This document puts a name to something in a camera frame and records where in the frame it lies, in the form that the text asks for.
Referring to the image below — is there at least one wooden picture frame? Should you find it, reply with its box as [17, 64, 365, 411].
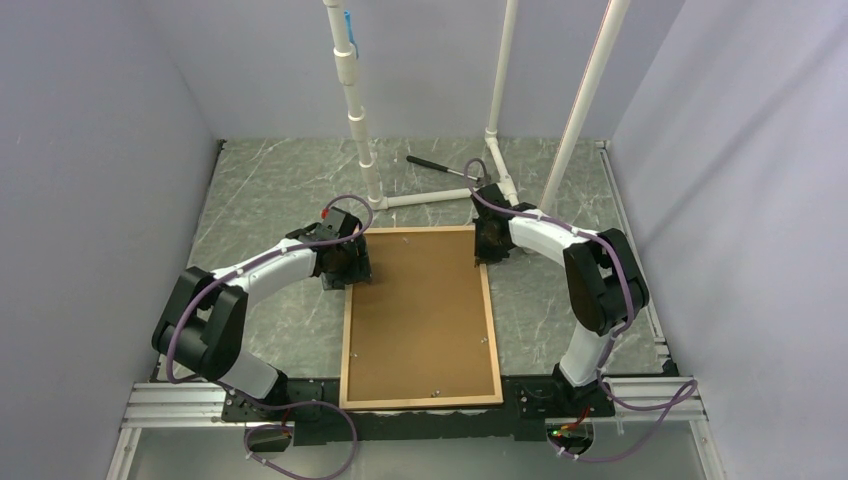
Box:
[337, 225, 506, 412]

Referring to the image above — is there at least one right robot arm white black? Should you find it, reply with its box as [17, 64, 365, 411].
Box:
[471, 185, 650, 415]

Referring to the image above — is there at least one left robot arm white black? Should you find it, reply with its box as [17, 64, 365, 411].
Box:
[151, 206, 371, 420]

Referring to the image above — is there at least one white PVC pipe stand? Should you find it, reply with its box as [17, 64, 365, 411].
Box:
[323, 0, 635, 213]

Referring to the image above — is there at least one blue clip on pipe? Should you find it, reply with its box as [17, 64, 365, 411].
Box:
[344, 10, 360, 60]

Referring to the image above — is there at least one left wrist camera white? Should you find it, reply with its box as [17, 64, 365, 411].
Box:
[321, 207, 347, 223]

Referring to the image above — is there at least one black handled hammer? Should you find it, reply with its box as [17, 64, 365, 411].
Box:
[406, 155, 491, 187]

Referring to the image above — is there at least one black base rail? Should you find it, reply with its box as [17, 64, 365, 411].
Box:
[213, 375, 615, 446]

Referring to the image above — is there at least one aluminium extrusion rail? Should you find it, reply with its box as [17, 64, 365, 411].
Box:
[107, 375, 726, 479]

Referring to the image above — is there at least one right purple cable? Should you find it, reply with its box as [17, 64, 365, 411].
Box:
[462, 157, 700, 465]

